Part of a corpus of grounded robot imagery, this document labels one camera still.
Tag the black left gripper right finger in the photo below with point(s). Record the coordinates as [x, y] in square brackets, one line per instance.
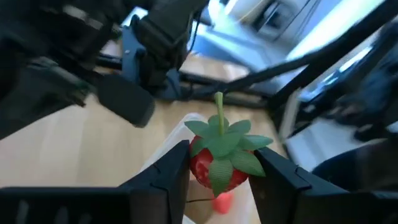
[295, 205]

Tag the black stand pole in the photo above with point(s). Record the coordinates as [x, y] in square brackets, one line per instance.
[326, 51]

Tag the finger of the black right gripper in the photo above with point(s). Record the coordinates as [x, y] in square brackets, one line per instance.
[127, 99]
[37, 93]

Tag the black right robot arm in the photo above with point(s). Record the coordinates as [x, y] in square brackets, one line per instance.
[164, 37]

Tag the black aluminium table frame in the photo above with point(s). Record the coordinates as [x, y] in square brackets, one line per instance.
[236, 99]

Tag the clear plastic tupperware container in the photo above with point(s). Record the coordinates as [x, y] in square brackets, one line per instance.
[178, 130]

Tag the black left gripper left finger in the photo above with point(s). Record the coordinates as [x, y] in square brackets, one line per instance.
[155, 202]

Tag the red toy strawberry green leaves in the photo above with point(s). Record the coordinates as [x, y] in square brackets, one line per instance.
[224, 146]

